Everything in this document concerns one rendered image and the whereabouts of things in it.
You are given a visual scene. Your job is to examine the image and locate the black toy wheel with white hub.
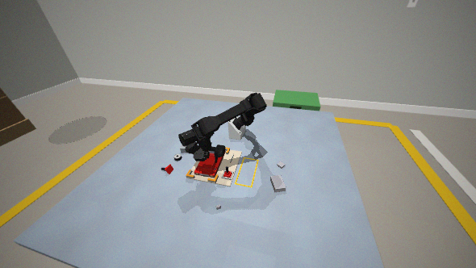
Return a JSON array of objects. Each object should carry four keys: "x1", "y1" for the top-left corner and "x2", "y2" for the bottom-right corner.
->
[{"x1": 174, "y1": 153, "x2": 182, "y2": 161}]

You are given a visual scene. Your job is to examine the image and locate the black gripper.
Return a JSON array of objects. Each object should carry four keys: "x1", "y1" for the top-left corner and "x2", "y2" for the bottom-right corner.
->
[{"x1": 185, "y1": 137, "x2": 226, "y2": 163}]

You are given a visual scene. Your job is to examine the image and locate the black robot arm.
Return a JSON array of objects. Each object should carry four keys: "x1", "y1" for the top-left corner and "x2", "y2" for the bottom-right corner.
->
[{"x1": 178, "y1": 93, "x2": 267, "y2": 161}]

